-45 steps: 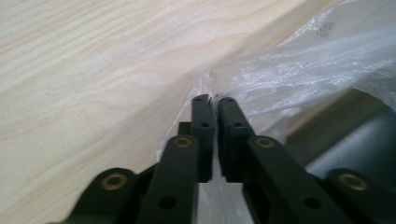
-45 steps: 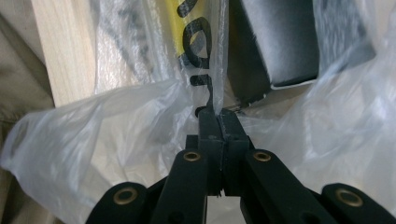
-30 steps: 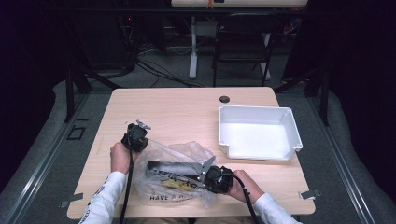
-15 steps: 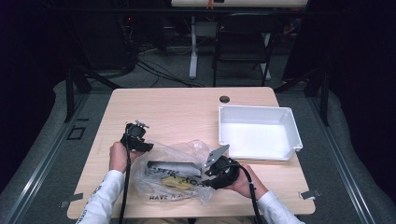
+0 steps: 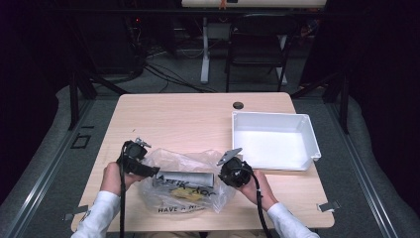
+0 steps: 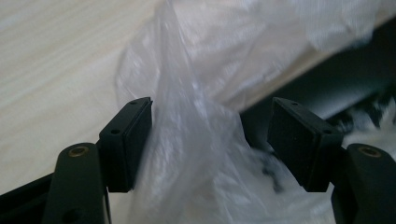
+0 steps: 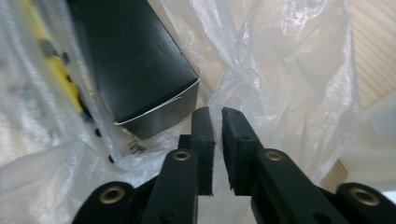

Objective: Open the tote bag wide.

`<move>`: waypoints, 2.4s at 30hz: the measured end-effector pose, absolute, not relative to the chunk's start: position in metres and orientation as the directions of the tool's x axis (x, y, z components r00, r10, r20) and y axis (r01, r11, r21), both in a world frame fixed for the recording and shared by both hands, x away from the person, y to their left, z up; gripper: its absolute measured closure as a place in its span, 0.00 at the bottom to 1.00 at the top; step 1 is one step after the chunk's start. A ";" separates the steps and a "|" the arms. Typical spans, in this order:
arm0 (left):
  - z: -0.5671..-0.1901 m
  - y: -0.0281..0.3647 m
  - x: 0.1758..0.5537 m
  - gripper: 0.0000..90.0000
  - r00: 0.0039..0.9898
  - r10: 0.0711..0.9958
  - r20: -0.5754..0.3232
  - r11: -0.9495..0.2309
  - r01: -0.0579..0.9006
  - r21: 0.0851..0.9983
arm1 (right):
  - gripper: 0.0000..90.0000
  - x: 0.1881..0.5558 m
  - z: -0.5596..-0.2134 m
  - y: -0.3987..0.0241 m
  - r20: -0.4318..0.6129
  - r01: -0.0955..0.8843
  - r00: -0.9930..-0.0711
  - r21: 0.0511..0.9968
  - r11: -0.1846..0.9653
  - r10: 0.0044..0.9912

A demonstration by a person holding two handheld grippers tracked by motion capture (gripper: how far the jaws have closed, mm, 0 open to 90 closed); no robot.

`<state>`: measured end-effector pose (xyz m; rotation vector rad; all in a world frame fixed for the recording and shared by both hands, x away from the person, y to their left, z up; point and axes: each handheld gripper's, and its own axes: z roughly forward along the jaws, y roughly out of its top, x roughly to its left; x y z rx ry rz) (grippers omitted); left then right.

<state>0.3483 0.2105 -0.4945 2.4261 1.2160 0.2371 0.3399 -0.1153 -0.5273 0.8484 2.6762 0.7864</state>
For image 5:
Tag white plastic bin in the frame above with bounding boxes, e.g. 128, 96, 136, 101
231, 110, 322, 173

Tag yellow item in bag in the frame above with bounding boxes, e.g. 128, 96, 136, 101
171, 186, 204, 202

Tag person's left hand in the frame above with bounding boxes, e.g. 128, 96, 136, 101
100, 161, 147, 197

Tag white desk with legs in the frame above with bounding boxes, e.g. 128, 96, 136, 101
180, 0, 328, 85

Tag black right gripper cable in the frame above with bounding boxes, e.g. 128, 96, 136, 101
243, 167, 273, 238

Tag grey cylindrical tube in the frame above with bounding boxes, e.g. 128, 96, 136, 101
155, 170, 215, 189

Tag clear plastic bag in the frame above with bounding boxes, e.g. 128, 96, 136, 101
138, 148, 238, 216

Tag black floor cables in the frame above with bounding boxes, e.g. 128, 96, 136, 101
132, 43, 219, 94

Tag black folding chair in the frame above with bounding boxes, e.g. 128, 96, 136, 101
225, 14, 300, 93

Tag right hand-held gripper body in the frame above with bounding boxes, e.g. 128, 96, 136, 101
216, 147, 254, 188

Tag grey tape strip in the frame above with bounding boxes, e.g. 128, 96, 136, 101
317, 199, 342, 213
61, 204, 90, 222

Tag person's right hand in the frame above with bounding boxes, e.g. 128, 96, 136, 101
238, 170, 278, 212

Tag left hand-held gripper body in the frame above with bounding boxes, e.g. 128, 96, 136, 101
116, 137, 153, 167

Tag black metal stand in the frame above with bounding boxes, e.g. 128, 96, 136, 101
289, 70, 352, 135
66, 67, 131, 132

